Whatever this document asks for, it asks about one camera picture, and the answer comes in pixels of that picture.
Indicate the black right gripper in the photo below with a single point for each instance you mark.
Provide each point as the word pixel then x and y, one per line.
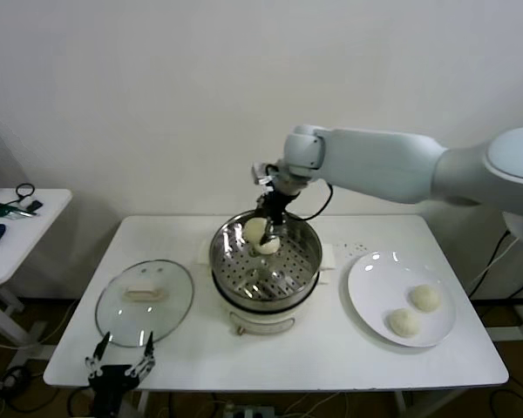
pixel 279 204

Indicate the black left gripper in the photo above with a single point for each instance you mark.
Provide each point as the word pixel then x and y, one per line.
pixel 109 383

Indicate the white steamed baozi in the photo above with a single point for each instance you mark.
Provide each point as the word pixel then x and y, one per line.
pixel 253 231
pixel 269 249
pixel 403 322
pixel 425 298

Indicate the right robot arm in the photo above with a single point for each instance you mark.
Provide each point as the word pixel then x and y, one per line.
pixel 396 165

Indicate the stainless steel steamer basket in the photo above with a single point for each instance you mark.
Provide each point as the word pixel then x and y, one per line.
pixel 287 265

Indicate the white electric cooker base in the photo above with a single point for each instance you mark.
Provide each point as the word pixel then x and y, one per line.
pixel 261 320

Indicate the white round plate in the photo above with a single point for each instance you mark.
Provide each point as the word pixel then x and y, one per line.
pixel 375 283

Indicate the power strip under table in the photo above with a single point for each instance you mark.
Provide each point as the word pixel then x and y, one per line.
pixel 253 411

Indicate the white side table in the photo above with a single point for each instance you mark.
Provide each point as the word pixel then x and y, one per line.
pixel 35 235

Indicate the small black device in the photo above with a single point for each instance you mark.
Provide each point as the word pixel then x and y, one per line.
pixel 35 206

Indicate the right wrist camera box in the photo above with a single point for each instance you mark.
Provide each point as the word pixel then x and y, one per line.
pixel 261 174

